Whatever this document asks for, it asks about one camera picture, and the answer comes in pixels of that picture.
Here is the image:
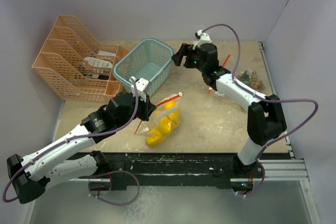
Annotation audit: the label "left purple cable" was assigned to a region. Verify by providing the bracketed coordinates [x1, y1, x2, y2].
[2, 79, 140, 204]

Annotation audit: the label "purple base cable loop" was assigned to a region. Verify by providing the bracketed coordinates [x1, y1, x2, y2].
[87, 169, 141, 206]

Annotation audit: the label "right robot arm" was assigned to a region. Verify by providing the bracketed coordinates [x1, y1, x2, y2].
[172, 43, 287, 177]

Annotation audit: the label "yellow fake fruit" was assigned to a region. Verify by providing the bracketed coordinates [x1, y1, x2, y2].
[145, 135, 166, 147]
[167, 108, 180, 128]
[163, 101, 179, 113]
[151, 118, 172, 136]

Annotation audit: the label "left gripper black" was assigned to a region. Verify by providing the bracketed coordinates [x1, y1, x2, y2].
[115, 92, 156, 128]

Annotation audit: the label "white papers in organizer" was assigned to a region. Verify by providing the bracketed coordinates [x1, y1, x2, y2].
[84, 50, 116, 80]

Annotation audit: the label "clear bag of mushrooms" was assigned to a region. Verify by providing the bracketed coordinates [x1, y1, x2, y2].
[207, 54, 266, 96]

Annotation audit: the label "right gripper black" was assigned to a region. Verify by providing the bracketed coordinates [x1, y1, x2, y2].
[171, 44, 206, 73]

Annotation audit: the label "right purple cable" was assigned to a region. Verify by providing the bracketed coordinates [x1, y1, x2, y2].
[201, 23, 319, 156]

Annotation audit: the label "clear zip bag red seal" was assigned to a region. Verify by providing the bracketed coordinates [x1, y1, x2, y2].
[134, 92, 184, 147]

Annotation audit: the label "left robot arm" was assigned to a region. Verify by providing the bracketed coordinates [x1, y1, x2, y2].
[3, 92, 157, 204]

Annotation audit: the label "teal plastic basket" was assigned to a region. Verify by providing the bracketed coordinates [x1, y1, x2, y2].
[112, 38, 174, 95]

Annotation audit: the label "orange mesh file organizer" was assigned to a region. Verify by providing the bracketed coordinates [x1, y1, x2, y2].
[32, 15, 129, 102]

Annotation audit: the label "aluminium rail frame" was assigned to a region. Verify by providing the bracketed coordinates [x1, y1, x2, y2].
[257, 41, 321, 224]

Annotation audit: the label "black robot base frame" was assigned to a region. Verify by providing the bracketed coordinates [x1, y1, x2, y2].
[89, 151, 265, 190]

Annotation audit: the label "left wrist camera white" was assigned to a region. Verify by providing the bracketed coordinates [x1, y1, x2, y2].
[129, 76, 151, 97]

